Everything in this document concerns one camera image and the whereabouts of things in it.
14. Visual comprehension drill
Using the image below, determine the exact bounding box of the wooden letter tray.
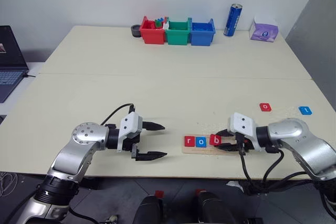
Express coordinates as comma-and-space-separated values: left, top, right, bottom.
181, 134, 244, 156

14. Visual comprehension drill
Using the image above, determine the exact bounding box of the white crumpled scrap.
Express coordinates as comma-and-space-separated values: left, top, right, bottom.
226, 180, 245, 190

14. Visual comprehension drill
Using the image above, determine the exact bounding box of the blue plastic bin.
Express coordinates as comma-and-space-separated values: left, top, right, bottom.
189, 18, 216, 47

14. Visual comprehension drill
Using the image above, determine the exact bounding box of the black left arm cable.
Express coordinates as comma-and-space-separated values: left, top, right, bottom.
100, 103, 136, 126

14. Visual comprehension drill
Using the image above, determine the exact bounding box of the dark laptop computer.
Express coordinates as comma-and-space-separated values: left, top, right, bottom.
0, 25, 30, 104

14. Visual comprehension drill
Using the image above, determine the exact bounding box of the white cable bundle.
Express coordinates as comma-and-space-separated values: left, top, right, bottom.
0, 172, 18, 198

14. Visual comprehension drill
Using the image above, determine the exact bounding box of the red plastic bin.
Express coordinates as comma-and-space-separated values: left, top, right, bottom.
139, 15, 166, 45

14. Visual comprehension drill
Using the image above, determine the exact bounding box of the purple tissue box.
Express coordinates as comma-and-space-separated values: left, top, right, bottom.
249, 14, 280, 42

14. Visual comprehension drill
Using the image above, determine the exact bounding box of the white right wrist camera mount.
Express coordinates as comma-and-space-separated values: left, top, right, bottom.
226, 112, 266, 153

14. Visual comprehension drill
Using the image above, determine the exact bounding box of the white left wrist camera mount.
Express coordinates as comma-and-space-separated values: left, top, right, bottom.
116, 112, 144, 154

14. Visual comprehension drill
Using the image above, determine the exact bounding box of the dark rounded shape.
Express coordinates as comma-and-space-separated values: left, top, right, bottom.
133, 195, 165, 224
193, 191, 237, 224

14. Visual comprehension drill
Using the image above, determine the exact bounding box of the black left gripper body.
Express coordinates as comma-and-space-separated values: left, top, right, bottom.
121, 120, 147, 159

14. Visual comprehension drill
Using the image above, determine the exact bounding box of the blue drink can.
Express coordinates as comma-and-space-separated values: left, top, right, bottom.
223, 3, 243, 37

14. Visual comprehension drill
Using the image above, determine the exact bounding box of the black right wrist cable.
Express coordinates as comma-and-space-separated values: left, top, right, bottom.
261, 147, 316, 192

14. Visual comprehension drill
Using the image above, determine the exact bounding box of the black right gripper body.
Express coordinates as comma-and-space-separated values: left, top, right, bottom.
230, 132, 257, 154

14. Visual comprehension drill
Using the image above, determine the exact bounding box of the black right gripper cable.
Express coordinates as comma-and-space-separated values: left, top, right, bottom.
236, 133, 262, 196

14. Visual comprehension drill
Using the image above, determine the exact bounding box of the red letter block b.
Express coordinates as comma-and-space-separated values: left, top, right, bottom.
209, 133, 223, 146

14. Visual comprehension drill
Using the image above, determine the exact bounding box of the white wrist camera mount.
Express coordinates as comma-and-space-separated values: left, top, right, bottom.
226, 112, 266, 153
116, 112, 144, 154

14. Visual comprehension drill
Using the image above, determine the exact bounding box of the green plastic bin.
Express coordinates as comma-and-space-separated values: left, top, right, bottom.
164, 17, 192, 46

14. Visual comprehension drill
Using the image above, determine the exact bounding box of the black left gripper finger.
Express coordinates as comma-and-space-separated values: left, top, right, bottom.
144, 121, 166, 131
134, 151, 168, 163

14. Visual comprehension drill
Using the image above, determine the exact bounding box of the black round cup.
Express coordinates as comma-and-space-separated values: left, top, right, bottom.
131, 24, 143, 38

